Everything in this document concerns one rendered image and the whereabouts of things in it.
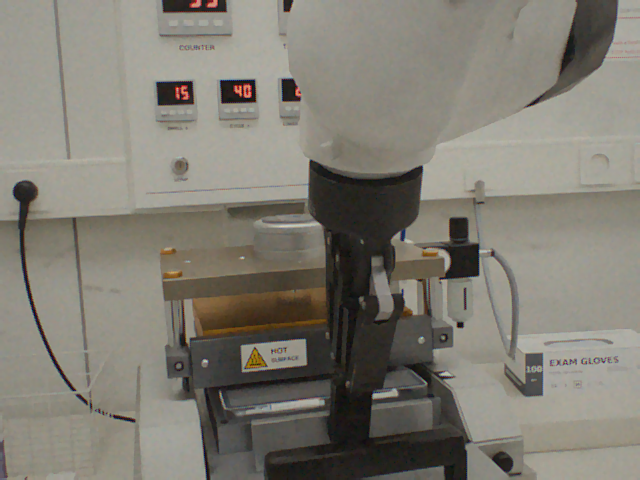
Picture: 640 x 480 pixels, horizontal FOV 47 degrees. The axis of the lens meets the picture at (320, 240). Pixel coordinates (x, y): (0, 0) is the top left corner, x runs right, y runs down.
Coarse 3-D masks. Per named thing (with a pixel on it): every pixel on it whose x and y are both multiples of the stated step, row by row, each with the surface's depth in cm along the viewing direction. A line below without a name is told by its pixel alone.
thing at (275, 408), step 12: (264, 384) 69; (372, 396) 66; (384, 396) 66; (396, 396) 67; (408, 396) 67; (240, 408) 63; (252, 408) 64; (264, 408) 64; (276, 408) 64; (288, 408) 64; (300, 408) 65; (312, 408) 65
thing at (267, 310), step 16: (320, 288) 85; (192, 304) 84; (208, 304) 79; (224, 304) 79; (240, 304) 78; (256, 304) 78; (272, 304) 78; (288, 304) 77; (304, 304) 77; (320, 304) 77; (208, 320) 72; (224, 320) 72; (240, 320) 71; (256, 320) 71; (272, 320) 71; (288, 320) 71; (304, 320) 70; (320, 320) 71
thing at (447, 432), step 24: (432, 432) 55; (456, 432) 55; (288, 456) 52; (312, 456) 52; (336, 456) 53; (360, 456) 53; (384, 456) 53; (408, 456) 54; (432, 456) 54; (456, 456) 55
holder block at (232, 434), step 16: (256, 384) 72; (208, 400) 71; (384, 400) 66; (400, 400) 66; (432, 400) 66; (256, 416) 64; (272, 416) 64; (432, 416) 66; (224, 432) 62; (240, 432) 62; (224, 448) 62; (240, 448) 63
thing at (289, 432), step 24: (384, 408) 61; (408, 408) 61; (264, 432) 58; (288, 432) 59; (312, 432) 59; (384, 432) 61; (408, 432) 61; (216, 456) 62; (240, 456) 62; (264, 456) 59; (480, 456) 60
